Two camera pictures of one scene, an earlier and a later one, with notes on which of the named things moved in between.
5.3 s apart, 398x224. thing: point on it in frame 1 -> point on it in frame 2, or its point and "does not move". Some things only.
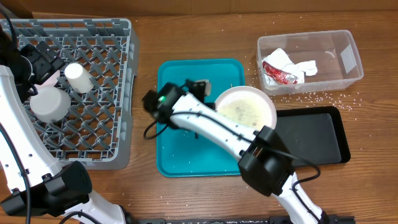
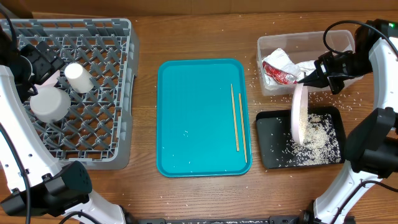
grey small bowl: x=50 y=104 does not move
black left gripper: x=46 y=67 does not move
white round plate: x=249 y=105 -> x=300 y=113
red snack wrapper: x=278 y=75 does not move
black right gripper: x=208 y=104 -> x=322 y=65
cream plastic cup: x=79 y=78 does not move
